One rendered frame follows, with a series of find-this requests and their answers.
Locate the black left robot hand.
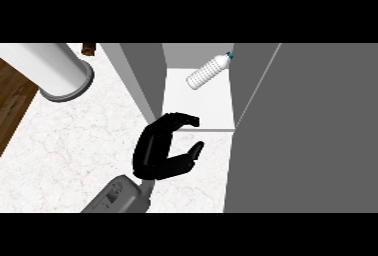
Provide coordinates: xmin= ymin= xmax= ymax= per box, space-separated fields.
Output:
xmin=130 ymin=112 xmax=206 ymax=181

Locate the grey open cabinet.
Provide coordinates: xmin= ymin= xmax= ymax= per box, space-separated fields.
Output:
xmin=99 ymin=42 xmax=240 ymax=134

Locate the white plastic water bottle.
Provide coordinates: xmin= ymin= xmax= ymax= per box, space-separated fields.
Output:
xmin=185 ymin=51 xmax=235 ymax=91

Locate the dark grey cabinet door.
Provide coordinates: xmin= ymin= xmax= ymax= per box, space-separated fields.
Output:
xmin=223 ymin=42 xmax=378 ymax=214

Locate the white cylinder with grey rim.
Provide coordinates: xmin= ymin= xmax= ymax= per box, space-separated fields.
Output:
xmin=0 ymin=42 xmax=96 ymax=103

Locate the small brown wooden object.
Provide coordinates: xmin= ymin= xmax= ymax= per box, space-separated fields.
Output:
xmin=80 ymin=42 xmax=98 ymax=57

